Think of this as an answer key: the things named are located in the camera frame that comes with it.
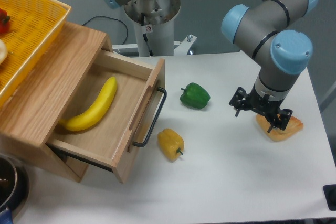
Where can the yellow plastic basket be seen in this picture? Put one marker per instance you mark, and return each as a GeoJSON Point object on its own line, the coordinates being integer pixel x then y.
{"type": "Point", "coordinates": [34, 25]}

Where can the dark metal pot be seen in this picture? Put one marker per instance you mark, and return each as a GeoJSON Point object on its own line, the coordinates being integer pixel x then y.
{"type": "Point", "coordinates": [14, 189]}

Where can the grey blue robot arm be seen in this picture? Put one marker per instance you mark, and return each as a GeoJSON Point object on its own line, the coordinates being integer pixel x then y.
{"type": "Point", "coordinates": [262, 33]}

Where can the toy bread slice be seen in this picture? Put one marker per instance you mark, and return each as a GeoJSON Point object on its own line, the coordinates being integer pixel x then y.
{"type": "Point", "coordinates": [294, 126]}

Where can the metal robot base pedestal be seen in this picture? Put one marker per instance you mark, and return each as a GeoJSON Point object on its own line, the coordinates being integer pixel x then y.
{"type": "Point", "coordinates": [153, 22]}

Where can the wooden top drawer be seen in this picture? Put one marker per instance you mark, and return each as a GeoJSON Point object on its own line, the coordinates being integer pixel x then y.
{"type": "Point", "coordinates": [108, 144]}

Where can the black table corner device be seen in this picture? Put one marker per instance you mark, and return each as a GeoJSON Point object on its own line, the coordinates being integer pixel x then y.
{"type": "Point", "coordinates": [330, 196]}

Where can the yellow toy banana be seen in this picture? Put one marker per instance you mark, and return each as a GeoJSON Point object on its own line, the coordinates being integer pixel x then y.
{"type": "Point", "coordinates": [93, 114]}

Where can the green toy bell pepper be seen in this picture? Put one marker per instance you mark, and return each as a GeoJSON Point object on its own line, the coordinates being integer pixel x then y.
{"type": "Point", "coordinates": [195, 96]}

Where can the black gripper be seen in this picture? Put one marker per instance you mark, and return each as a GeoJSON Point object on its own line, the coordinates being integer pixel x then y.
{"type": "Point", "coordinates": [262, 105]}

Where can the yellow toy bell pepper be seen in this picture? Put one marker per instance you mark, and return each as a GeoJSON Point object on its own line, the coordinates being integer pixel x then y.
{"type": "Point", "coordinates": [171, 144]}

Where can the white toy vegetable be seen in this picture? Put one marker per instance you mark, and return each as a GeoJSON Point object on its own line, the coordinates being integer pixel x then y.
{"type": "Point", "coordinates": [3, 51]}

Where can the black drawer handle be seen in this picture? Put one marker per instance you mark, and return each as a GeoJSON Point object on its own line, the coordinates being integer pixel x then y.
{"type": "Point", "coordinates": [156, 116]}

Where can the wooden drawer cabinet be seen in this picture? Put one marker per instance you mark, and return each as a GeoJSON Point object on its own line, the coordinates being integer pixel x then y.
{"type": "Point", "coordinates": [30, 116]}

